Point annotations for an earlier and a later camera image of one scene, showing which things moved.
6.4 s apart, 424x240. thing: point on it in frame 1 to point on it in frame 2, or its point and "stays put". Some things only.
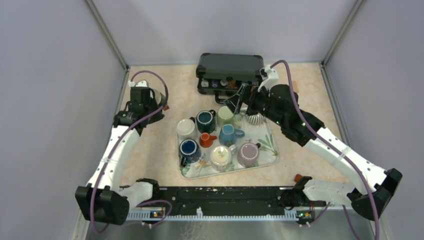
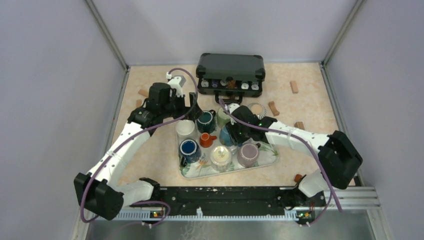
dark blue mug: (189, 151) stays put
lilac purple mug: (248, 154) stays put
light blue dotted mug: (228, 134) stays put
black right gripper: (234, 102) to (236, 139)
